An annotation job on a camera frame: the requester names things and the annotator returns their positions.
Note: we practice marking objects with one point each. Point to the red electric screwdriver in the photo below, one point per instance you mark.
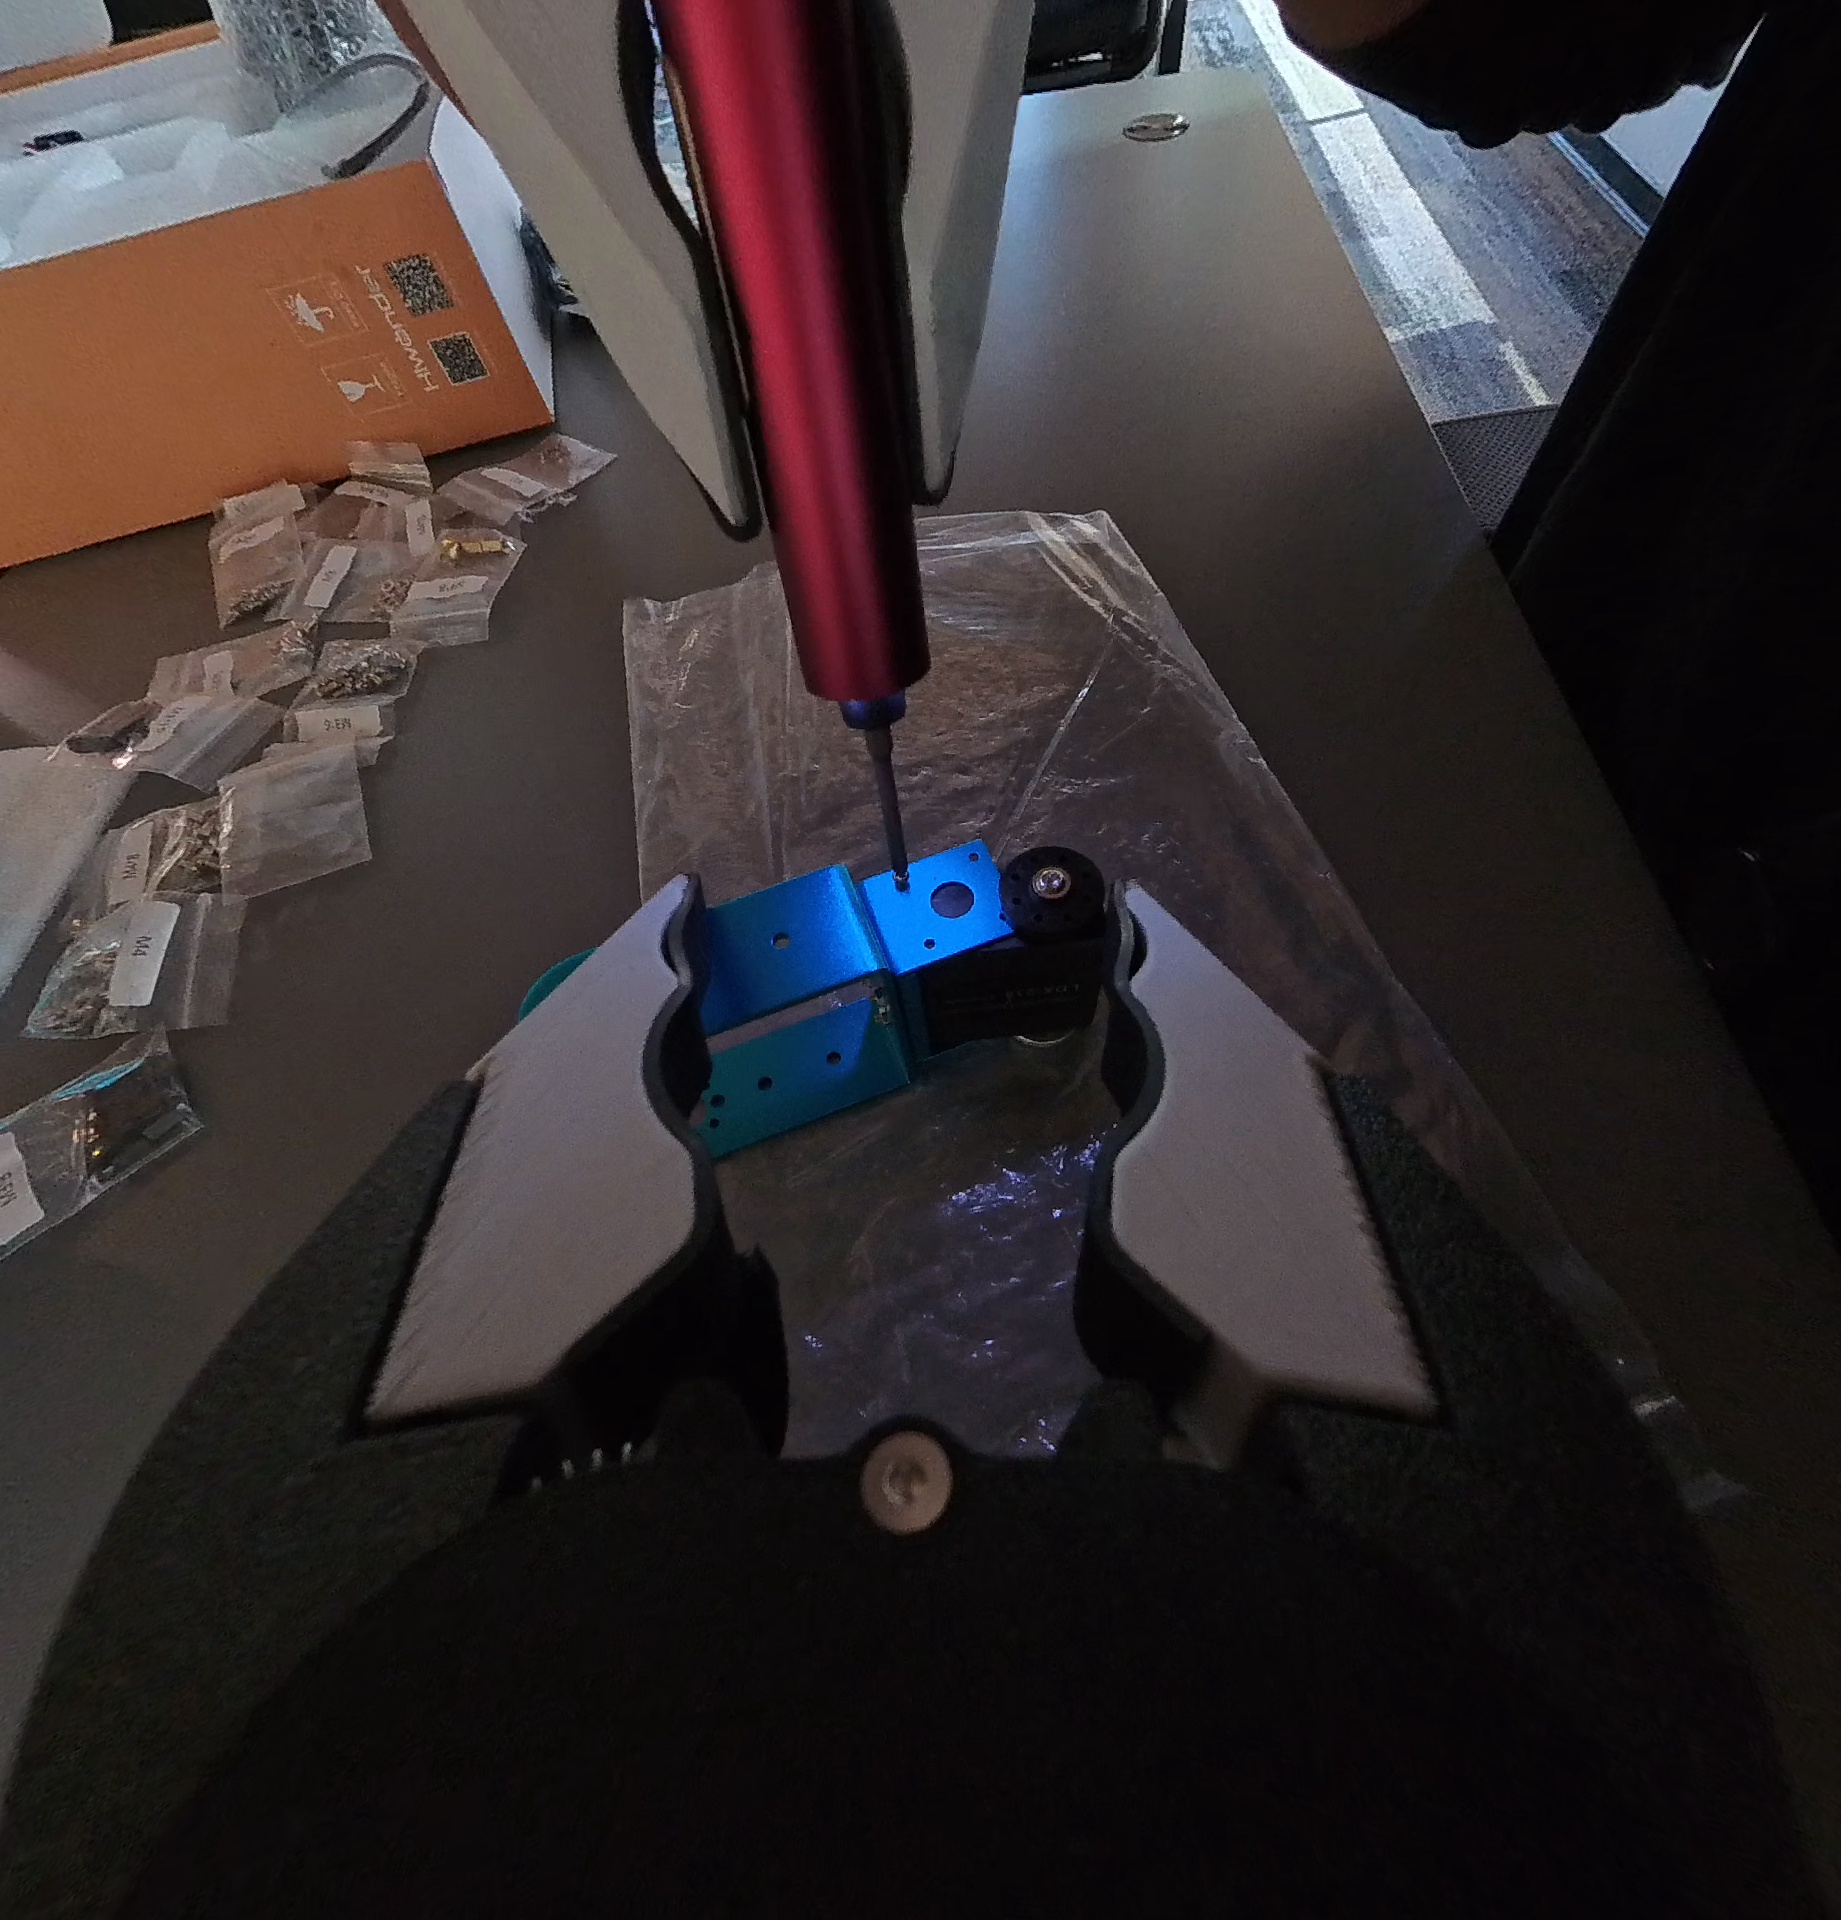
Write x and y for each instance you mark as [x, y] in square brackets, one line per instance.
[800, 375]

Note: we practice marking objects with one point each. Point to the teal round plate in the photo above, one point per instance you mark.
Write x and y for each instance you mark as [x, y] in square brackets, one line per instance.
[559, 982]

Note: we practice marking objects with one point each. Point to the white foam sheet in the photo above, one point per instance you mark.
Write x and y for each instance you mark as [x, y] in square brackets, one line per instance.
[35, 900]

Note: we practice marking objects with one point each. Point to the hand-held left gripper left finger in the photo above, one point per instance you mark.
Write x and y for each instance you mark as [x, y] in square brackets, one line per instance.
[545, 1186]

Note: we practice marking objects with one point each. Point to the pile of small screw bags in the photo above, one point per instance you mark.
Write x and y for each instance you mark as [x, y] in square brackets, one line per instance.
[289, 810]

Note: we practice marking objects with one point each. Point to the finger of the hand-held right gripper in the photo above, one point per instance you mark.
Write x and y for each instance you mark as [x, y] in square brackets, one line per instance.
[964, 181]
[589, 196]

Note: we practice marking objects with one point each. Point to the bubble wrap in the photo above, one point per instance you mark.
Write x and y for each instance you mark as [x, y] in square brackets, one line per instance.
[299, 37]

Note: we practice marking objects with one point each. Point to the black servo motor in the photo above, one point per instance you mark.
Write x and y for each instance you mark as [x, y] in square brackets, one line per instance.
[1009, 991]

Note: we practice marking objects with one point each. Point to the clear plastic bag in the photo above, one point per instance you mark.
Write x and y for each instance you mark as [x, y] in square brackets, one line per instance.
[1009, 706]

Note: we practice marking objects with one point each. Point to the blue servo bracket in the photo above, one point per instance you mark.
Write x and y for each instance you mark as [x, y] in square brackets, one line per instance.
[800, 945]

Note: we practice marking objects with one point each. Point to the orange cardboard box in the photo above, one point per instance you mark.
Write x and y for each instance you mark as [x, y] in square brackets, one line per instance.
[184, 375]

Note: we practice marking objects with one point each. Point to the white foam box insert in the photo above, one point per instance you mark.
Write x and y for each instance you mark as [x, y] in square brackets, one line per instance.
[140, 181]

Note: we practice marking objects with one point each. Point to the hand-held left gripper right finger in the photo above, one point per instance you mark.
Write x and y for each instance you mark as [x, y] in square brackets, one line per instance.
[1249, 1201]

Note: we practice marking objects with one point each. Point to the round metal desk grommet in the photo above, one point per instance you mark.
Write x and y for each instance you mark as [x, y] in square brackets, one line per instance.
[1157, 126]

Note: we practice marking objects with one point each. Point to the grey desk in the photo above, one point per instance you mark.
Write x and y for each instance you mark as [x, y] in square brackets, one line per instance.
[1309, 451]

